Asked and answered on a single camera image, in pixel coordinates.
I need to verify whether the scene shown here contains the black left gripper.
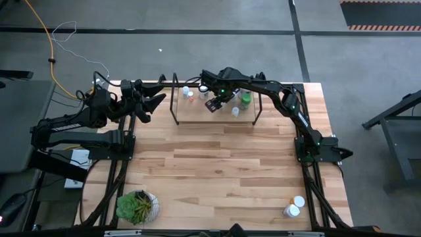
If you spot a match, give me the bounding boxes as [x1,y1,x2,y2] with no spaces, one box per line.
[120,78,167,113]

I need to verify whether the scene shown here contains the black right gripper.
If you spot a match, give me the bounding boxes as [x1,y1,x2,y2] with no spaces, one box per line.
[205,84,235,114]

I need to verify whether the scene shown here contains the white bottle picture label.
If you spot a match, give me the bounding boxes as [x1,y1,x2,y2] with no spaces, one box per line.
[198,84,210,101]

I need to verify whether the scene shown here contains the green bottle green cap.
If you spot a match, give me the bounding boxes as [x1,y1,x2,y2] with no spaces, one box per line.
[239,93,253,111]

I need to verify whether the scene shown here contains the black-framed wooden shelf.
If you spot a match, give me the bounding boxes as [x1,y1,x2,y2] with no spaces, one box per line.
[168,71,268,126]

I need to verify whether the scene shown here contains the white flat box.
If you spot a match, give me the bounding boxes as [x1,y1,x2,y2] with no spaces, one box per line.
[63,148,92,190]

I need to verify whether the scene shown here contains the succulent plant white pot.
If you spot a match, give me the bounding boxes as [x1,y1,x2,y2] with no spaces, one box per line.
[115,190,161,226]

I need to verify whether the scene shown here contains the black desk leg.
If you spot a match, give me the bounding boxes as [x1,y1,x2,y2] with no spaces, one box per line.
[28,149,88,184]

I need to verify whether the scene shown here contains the grey desk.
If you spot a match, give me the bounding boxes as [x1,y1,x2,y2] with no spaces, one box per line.
[0,80,56,174]

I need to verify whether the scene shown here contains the black flat bar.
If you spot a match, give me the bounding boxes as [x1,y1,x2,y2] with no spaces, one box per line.
[0,70,34,80]

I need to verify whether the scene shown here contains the black metal stand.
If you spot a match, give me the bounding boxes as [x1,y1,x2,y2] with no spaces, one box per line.
[361,89,421,192]

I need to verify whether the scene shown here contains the black computer mouse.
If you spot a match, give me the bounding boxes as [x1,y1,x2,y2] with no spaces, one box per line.
[0,193,28,228]

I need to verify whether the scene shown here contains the black mat hazard-striped edge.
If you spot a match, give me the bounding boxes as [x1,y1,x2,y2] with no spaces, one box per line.
[339,0,421,32]

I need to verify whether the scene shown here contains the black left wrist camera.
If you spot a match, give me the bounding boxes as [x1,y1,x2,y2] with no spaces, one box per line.
[134,105,152,124]

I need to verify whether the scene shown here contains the thin white cable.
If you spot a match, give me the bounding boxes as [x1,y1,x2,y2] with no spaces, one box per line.
[51,20,111,83]

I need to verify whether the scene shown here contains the black aluminium rail frame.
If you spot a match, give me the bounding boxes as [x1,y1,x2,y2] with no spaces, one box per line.
[78,80,355,231]

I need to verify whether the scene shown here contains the yellow cable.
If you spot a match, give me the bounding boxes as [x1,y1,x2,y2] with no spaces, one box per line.
[23,0,87,100]

